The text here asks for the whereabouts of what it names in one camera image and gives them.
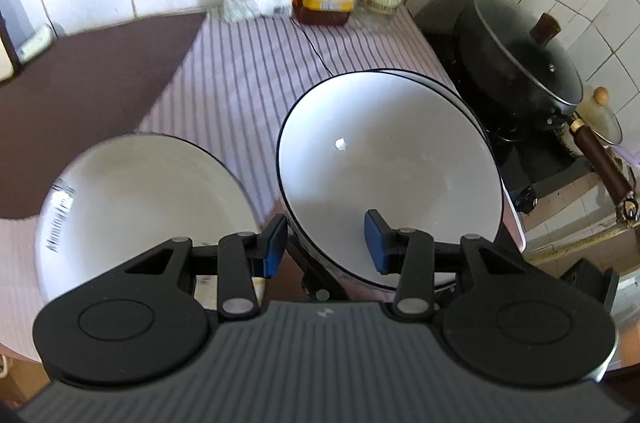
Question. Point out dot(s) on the small lid with wooden knob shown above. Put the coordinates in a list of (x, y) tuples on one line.
[(600, 115)]

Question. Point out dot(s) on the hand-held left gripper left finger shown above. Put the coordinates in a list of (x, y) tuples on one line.
[(275, 248)]

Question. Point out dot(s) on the black wok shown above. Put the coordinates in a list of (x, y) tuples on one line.
[(505, 73)]

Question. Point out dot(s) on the white cutting board holder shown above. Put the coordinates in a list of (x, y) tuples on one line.
[(35, 42)]

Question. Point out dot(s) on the brown placemat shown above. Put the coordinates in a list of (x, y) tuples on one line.
[(100, 78)]

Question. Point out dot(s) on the white bowl with dark rim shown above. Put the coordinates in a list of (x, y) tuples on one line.
[(390, 163), (450, 89)]

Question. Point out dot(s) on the white plate with black lettering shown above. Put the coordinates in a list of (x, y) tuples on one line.
[(140, 203)]

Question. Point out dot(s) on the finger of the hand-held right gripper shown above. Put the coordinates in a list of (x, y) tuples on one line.
[(320, 273)]

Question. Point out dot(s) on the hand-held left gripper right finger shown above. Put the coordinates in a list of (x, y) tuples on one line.
[(376, 245)]

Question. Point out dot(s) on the beige pipe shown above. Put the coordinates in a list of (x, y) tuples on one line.
[(580, 248)]

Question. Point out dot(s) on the black angular object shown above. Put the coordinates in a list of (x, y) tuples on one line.
[(585, 283)]

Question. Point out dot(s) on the black gas stove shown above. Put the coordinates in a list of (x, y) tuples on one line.
[(525, 175)]

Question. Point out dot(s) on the purple striped tablecloth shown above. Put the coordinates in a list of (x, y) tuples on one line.
[(240, 68)]

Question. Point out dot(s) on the glass wok lid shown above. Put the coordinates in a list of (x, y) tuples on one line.
[(530, 53)]

